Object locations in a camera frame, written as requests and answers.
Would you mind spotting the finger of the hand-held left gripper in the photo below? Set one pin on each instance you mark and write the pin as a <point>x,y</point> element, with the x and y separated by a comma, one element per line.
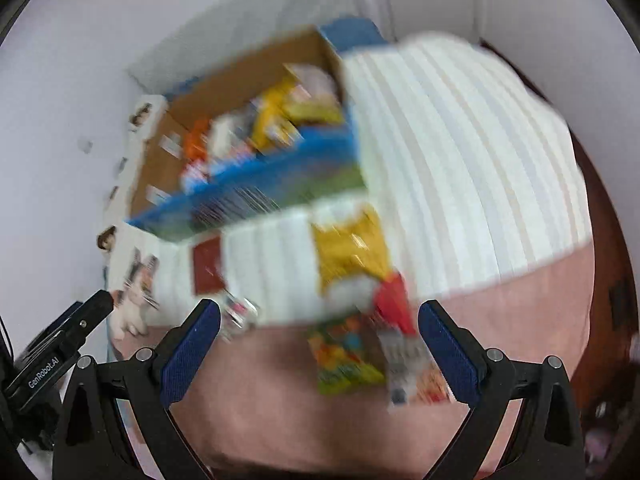
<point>62,320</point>
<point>95,310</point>

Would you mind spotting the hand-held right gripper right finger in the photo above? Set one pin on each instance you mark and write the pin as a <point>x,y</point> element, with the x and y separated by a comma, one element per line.
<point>449,355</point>

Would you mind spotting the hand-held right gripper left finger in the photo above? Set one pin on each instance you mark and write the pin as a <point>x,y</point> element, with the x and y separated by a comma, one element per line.
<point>192,355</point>

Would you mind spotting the white cookie packet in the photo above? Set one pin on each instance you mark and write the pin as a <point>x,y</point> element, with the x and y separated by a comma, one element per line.
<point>412,372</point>

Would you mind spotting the small cartoon snack packet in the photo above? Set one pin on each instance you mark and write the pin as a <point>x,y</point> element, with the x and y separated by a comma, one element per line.
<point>237,316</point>

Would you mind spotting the small red snack packet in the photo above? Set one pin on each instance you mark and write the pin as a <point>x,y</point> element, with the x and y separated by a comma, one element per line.
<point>397,305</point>

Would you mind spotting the dark red packet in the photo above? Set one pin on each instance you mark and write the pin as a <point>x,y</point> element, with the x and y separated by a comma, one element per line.
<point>207,266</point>

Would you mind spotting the green candy packet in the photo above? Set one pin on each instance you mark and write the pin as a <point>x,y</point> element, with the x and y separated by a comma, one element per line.
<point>342,357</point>

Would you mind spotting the gold yellow snack packet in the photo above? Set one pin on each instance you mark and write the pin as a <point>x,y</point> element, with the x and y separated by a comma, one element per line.
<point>352,250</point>

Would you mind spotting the red white packet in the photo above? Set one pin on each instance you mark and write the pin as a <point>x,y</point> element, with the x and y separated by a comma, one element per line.
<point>195,176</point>

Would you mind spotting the blue printed cardboard box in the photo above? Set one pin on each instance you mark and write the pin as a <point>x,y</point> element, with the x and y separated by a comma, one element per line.
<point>280,195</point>

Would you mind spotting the plain orange snack packet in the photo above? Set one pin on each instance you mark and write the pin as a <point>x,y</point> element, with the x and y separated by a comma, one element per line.
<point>195,142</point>

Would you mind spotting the clear plastic snack packet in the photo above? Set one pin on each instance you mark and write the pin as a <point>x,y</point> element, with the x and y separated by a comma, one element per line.
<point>227,136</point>

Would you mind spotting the large yellow black packet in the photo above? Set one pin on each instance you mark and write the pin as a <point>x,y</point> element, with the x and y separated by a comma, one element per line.
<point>272,117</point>

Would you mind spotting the beige bread packet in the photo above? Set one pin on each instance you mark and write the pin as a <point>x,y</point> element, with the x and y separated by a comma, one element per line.
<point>312,81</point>

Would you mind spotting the bear print long pillow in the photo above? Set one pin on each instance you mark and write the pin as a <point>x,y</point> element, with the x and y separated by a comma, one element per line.
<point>142,112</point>

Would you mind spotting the blue bedsheet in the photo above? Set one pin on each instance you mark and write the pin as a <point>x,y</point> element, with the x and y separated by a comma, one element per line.
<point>352,34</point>

